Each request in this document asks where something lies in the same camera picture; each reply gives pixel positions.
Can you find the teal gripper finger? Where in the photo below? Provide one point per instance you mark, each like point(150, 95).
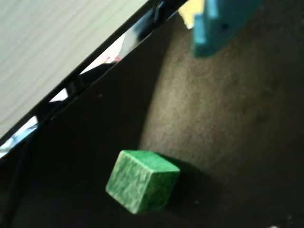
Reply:
point(213, 31)

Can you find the small tan masking tape piece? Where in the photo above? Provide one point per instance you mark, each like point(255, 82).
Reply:
point(190, 12)

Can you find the dark green wooden cube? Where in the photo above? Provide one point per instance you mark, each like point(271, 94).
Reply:
point(140, 185)

